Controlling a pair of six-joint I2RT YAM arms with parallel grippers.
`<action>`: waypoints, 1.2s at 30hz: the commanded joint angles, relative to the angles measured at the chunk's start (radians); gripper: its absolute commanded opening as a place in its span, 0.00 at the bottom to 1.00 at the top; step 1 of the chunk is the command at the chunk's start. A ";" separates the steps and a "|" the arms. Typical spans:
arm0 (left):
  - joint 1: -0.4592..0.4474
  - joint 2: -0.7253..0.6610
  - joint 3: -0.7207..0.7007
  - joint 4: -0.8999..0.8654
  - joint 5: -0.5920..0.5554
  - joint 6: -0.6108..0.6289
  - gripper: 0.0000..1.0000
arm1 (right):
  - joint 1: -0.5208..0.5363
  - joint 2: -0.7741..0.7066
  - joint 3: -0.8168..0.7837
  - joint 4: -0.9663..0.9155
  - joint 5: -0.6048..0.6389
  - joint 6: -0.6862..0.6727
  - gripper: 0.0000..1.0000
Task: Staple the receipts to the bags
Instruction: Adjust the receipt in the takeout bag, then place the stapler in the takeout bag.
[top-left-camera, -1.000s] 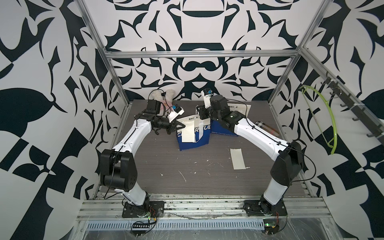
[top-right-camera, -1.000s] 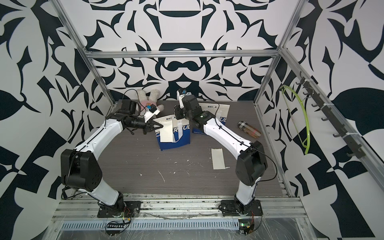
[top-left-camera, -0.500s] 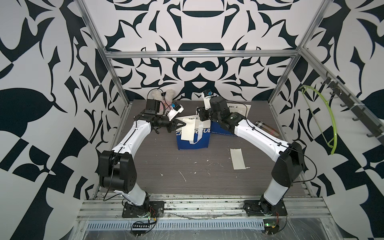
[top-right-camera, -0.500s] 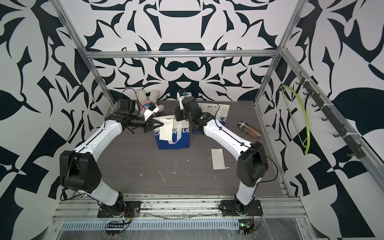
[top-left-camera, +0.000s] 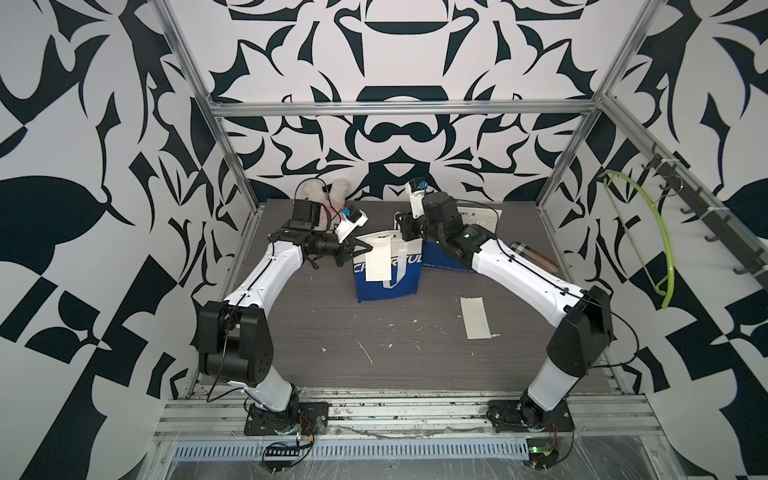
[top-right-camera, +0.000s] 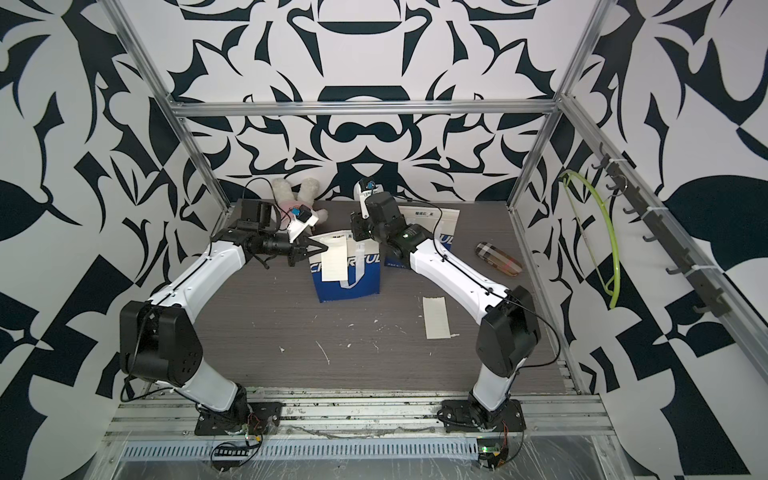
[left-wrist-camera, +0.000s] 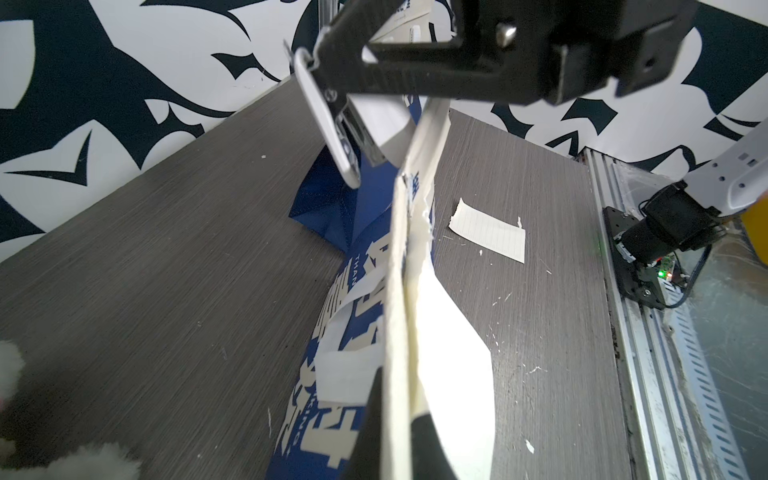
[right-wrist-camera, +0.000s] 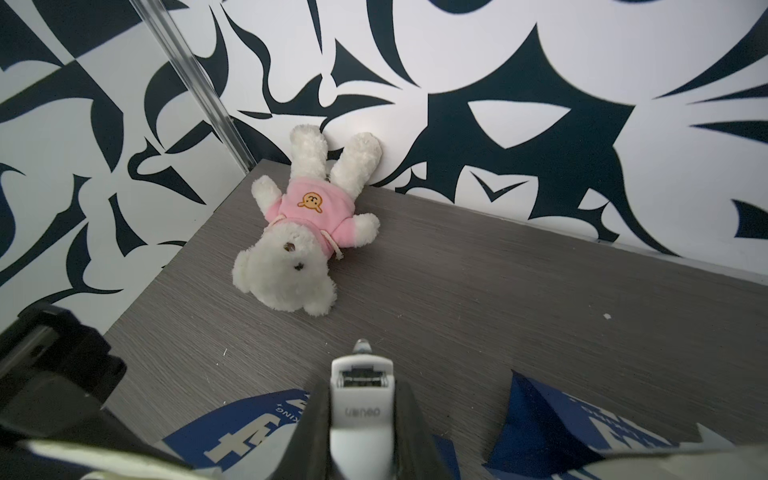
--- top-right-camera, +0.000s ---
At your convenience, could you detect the green clothes hanger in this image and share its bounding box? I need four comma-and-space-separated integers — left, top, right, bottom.
559, 169, 622, 310

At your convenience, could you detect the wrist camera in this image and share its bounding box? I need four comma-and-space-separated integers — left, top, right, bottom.
287, 205, 319, 243
353, 178, 383, 219

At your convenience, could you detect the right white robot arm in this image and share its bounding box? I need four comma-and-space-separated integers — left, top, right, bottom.
351, 192, 541, 414

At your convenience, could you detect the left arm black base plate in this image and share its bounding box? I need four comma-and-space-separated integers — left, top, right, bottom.
194, 402, 284, 437

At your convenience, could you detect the slotted grey cable duct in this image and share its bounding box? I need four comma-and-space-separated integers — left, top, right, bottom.
121, 438, 478, 461

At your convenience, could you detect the blue white paper bag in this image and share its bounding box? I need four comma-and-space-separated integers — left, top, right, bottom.
309, 230, 381, 303
370, 201, 459, 269

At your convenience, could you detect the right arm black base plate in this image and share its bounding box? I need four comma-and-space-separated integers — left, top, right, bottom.
436, 398, 526, 433

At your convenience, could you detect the green lit circuit board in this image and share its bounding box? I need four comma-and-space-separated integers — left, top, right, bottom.
477, 439, 509, 470

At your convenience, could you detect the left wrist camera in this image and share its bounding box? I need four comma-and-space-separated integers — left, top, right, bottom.
287, 205, 319, 243

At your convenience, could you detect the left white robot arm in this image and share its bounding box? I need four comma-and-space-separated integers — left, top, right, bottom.
119, 199, 327, 424

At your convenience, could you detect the black wall hook rack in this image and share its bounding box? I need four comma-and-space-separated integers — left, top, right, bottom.
594, 143, 733, 318

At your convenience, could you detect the black connector strip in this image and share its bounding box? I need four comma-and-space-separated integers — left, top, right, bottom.
209, 442, 261, 472

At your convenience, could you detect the white paper receipt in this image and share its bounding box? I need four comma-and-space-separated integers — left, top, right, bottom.
422, 297, 451, 340
321, 237, 348, 282

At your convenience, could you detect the white pink plush bunny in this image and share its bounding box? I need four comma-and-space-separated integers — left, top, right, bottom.
272, 178, 328, 225

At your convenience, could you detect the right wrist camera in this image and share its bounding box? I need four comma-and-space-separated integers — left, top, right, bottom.
353, 178, 383, 219

